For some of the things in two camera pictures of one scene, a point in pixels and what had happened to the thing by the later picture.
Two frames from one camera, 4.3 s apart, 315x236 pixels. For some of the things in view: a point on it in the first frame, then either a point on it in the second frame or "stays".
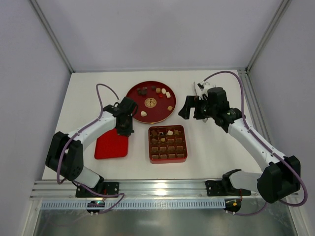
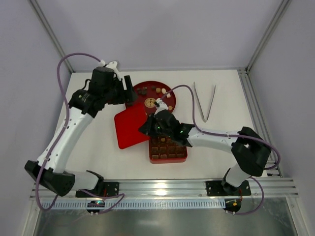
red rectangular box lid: (110, 144) -> (127, 123)
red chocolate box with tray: (167, 144) stays
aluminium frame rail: (56, 190) stays
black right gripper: (195, 108) -> (149, 126)
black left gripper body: (125, 128) -> (128, 88)
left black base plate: (104, 188) stays
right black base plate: (224, 188) stays
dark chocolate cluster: (141, 92) stays
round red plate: (156, 101) stays
